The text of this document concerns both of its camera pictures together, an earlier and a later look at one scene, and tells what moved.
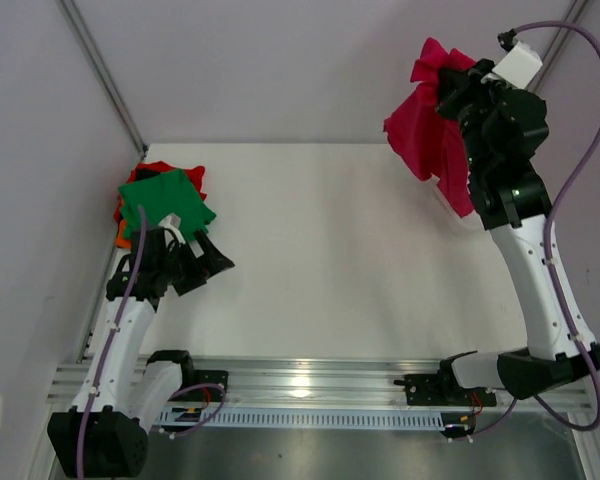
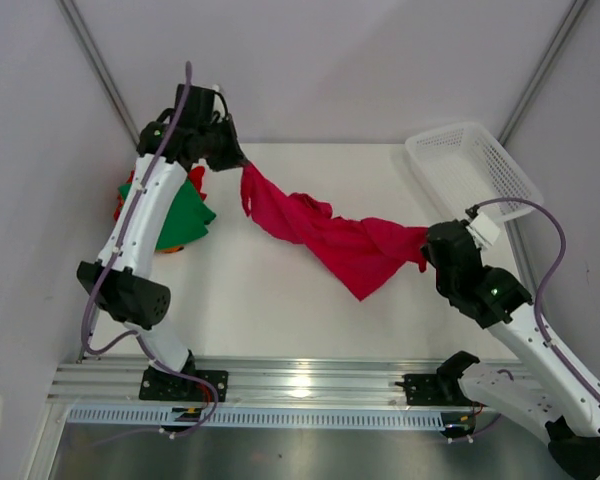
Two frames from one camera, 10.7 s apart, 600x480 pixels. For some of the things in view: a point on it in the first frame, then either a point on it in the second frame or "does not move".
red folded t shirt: (196, 175) does not move
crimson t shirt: (429, 142) → (359, 252)
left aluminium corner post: (91, 48) does not move
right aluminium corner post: (571, 16) does not move
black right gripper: (460, 95) → (440, 251)
